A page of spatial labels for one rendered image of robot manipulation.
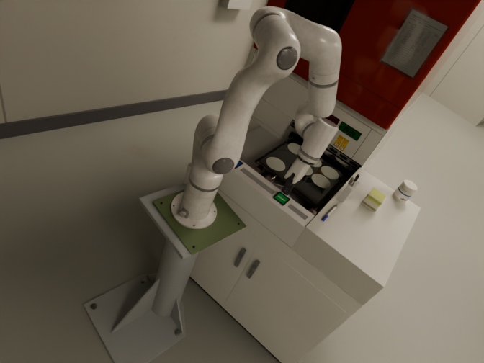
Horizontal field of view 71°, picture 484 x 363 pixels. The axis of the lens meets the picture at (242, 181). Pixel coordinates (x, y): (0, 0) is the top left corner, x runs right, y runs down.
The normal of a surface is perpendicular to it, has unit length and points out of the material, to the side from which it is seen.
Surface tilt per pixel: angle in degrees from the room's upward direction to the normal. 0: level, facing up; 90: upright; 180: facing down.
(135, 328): 0
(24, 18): 90
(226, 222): 2
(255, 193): 90
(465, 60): 90
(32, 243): 0
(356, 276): 90
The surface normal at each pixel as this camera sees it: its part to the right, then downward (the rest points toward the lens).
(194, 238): 0.31, -0.67
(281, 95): -0.59, 0.40
